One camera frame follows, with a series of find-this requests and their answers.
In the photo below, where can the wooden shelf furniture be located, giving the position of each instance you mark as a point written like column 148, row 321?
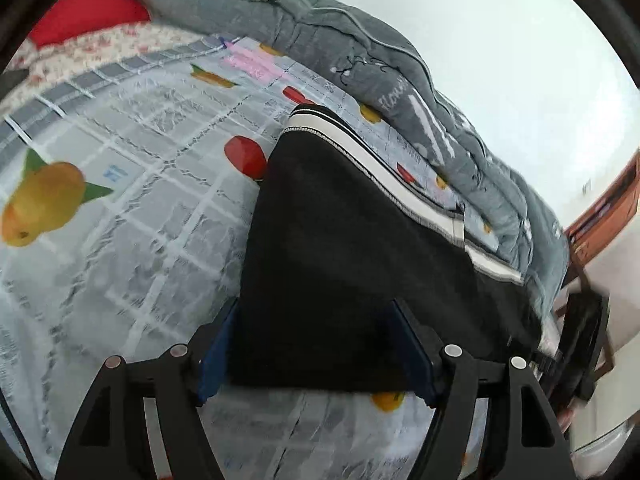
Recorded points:
column 610, row 200

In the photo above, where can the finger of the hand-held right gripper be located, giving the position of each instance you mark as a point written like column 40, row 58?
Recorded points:
column 550, row 367

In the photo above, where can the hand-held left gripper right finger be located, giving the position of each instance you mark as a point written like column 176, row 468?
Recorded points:
column 412, row 350

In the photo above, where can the grey floral quilt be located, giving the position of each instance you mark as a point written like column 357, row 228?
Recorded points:
column 350, row 45

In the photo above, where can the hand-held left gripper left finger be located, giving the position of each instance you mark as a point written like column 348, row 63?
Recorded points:
column 217, row 360

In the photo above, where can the red pillow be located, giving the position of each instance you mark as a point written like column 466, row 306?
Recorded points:
column 85, row 10

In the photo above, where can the fruit print plastic sheet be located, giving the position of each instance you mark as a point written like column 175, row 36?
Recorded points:
column 125, row 240

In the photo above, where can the dark wooden bed frame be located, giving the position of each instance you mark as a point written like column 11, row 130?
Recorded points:
column 580, row 265

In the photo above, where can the floral bedsheet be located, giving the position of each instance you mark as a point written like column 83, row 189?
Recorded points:
column 100, row 45

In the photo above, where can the black pants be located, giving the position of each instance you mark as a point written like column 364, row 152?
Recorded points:
column 340, row 260

